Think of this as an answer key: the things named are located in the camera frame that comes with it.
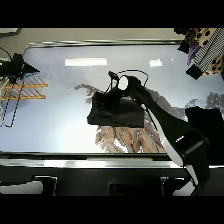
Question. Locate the grey garment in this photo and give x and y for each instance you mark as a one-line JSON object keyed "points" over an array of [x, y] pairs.
{"points": [[116, 111]]}

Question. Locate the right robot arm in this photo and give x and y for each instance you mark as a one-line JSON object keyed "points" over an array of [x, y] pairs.
{"points": [[173, 126]]}

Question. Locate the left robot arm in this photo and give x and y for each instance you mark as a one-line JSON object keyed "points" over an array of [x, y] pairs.
{"points": [[16, 66]]}

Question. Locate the yellow clothes hanger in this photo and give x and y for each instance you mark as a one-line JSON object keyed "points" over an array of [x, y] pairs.
{"points": [[30, 86], [26, 97]]}

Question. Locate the purple garment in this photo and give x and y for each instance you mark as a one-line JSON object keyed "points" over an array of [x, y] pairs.
{"points": [[193, 53]]}

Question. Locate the striped black white garment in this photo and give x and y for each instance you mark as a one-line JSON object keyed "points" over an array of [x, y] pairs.
{"points": [[210, 50]]}

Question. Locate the silver frame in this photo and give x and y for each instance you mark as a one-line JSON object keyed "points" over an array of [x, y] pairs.
{"points": [[83, 163]]}

